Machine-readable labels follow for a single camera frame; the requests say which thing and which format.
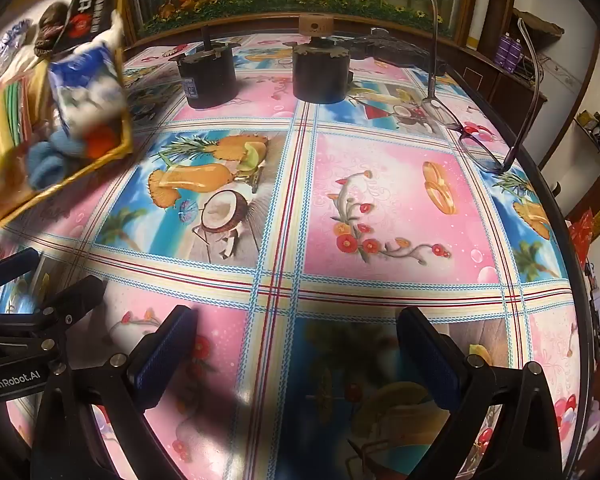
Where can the black metal gear housing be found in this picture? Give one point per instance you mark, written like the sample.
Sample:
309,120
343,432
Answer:
395,50

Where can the blue tissue packet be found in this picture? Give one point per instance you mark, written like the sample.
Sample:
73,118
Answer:
80,80

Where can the brown fabric bundle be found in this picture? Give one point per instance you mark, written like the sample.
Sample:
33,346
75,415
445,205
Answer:
52,22

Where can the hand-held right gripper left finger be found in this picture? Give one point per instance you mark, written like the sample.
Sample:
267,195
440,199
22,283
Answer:
162,360

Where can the yellow cardboard box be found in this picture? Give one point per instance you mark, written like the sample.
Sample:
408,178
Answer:
80,172

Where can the red yellow green sponge pack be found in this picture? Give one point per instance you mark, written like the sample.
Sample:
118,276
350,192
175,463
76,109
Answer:
10,110

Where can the black snack packet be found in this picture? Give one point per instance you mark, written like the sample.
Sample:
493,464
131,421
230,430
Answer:
87,15

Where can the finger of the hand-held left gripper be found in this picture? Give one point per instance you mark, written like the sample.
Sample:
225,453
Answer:
10,266
80,295

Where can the black motor with shaft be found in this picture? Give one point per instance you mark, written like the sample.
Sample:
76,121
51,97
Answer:
207,80

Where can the red plastic bag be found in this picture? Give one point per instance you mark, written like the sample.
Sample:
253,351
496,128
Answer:
102,142

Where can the purple framed eyeglasses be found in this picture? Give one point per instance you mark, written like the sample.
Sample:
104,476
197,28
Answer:
442,112

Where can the purple bottle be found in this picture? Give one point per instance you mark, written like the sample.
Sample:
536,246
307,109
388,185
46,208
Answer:
503,50
515,52

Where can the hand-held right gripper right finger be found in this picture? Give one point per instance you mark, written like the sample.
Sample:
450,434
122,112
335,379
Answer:
430,360

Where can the black motor with wooden spool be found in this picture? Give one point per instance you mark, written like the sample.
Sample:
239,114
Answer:
320,77

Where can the blue patterned white cloth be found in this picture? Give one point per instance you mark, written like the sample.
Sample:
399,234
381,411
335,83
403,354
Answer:
10,42

